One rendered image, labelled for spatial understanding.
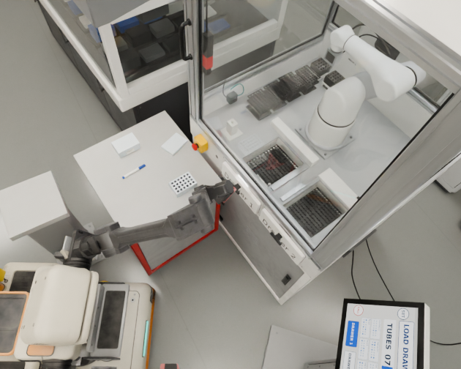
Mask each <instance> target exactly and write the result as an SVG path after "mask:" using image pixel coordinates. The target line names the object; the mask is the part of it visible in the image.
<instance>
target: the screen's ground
mask: <svg viewBox="0 0 461 369"><path fill-rule="evenodd" d="M353 305H359V304H348V307H347V314H346V320H345V332H344V338H343V345H342V356H341V363H340V369H342V365H343V359H344V352H345V350H346V351H355V352H356V363H355V369H356V364H357V356H358V349H359V335H360V327H361V317H367V318H382V323H381V343H380V354H379V364H378V369H381V355H382V353H386V354H394V369H397V350H398V335H399V321H404V320H397V308H403V307H393V306H381V305H364V315H363V316H353ZM407 308H410V321H413V322H415V323H414V350H413V369H416V363H417V332H418V308H414V307H407ZM348 321H359V333H358V341H357V348H355V347H350V346H345V340H346V333H347V327H348Z"/></svg>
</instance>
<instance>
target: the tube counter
mask: <svg viewBox="0 0 461 369"><path fill-rule="evenodd" d="M381 369H394V354H386V353H382V355H381Z"/></svg>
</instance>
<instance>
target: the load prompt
mask: <svg viewBox="0 0 461 369"><path fill-rule="evenodd" d="M414 323H415V322H413V321H399V335H398V350H397V369H413V350H414Z"/></svg>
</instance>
